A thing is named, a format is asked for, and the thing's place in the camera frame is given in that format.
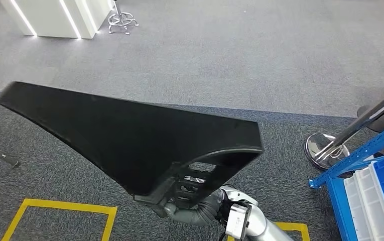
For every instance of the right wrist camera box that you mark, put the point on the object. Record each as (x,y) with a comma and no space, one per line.
(238,221)

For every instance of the white plastic crate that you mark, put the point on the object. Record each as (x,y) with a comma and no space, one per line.
(368,199)
(353,206)

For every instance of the blue metal shelf rack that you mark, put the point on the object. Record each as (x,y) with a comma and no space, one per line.
(354,159)

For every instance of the black round stanchion base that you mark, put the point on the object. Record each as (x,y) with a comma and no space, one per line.
(381,124)

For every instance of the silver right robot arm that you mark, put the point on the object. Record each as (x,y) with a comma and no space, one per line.
(268,231)

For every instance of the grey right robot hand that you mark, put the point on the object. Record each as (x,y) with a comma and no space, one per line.
(181,214)

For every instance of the chrome stool base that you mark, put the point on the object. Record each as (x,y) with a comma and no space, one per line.
(117,10)

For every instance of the black plastic mounting plate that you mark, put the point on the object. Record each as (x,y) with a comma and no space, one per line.
(128,143)

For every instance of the white counter with light strips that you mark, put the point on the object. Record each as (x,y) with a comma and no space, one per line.
(45,16)

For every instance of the chrome stanchion post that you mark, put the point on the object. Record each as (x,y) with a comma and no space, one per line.
(324,149)

